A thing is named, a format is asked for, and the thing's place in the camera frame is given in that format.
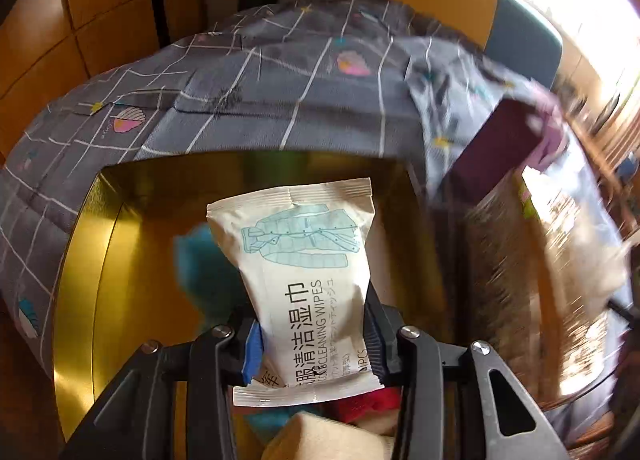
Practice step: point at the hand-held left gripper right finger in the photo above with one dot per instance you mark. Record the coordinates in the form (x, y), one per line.
(375, 340)

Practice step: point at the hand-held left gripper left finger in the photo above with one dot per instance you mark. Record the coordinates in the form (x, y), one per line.
(252, 340)

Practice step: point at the red towel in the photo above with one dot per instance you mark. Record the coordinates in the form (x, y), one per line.
(365, 405)

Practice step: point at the blue plush toy pink dress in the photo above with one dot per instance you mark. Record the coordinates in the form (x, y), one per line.
(210, 270)

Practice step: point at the white wet wipes packet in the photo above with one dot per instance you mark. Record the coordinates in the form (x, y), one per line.
(305, 265)

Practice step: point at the beige towel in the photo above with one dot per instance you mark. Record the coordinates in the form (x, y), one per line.
(315, 440)

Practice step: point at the gold metal tin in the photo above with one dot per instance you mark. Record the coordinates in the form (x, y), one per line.
(125, 265)

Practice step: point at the ornate gold tissue box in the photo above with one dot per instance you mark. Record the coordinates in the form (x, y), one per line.
(505, 265)

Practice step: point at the purple cardboard box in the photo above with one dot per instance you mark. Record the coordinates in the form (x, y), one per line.
(490, 140)

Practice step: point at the white tissue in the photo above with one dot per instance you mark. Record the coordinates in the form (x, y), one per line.
(595, 270)

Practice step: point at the grey checked bed blanket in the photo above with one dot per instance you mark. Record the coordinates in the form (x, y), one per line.
(250, 105)

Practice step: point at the wooden wardrobe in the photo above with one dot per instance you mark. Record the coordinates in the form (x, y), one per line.
(75, 15)

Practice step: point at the window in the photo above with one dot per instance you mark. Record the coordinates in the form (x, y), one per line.
(590, 5)

